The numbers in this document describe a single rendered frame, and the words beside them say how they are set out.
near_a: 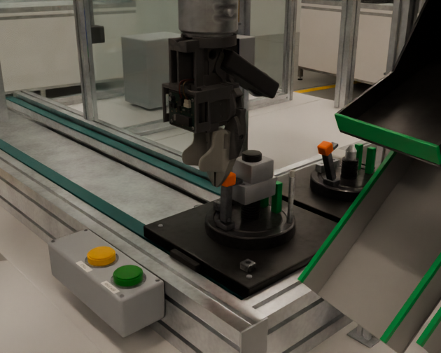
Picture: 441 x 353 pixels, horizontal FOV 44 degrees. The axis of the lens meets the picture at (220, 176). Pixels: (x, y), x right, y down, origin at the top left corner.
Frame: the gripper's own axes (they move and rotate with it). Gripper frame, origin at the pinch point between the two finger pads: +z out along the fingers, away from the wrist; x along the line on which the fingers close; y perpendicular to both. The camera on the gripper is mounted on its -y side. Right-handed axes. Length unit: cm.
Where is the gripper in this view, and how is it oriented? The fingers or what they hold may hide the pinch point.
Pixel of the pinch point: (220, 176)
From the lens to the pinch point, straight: 77.9
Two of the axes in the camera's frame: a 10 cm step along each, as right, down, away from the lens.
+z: 0.0, 9.3, 3.7
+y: -7.5, 2.4, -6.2
